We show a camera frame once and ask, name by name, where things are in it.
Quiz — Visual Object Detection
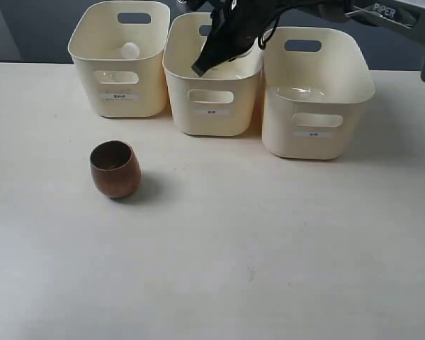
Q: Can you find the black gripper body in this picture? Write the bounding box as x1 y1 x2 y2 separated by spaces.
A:
210 1 305 53

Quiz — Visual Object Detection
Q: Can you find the clear plastic bottle white cap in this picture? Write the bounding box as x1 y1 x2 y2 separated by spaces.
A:
104 41 141 86

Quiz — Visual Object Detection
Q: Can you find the brown wooden cup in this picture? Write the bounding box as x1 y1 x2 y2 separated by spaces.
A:
89 140 142 199

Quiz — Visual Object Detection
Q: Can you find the white paper cup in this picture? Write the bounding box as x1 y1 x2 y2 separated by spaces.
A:
199 41 254 64

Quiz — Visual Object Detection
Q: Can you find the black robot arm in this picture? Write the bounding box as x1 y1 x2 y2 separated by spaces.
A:
191 0 425 82

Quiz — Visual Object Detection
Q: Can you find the middle cream plastic bin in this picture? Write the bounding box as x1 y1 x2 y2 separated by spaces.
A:
163 12 262 137

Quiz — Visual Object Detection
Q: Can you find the cream plastic bin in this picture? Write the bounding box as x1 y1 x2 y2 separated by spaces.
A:
262 27 375 160
163 12 262 137
67 1 171 118

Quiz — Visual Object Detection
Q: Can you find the right cream plastic bin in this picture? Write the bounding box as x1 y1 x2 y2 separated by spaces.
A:
262 27 375 160

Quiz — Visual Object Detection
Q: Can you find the left cream plastic bin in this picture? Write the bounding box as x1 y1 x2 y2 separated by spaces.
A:
67 1 171 118

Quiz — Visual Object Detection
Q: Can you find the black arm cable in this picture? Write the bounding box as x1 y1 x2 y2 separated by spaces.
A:
257 10 284 50

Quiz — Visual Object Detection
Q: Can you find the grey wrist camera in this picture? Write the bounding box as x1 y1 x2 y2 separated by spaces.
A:
176 0 208 11

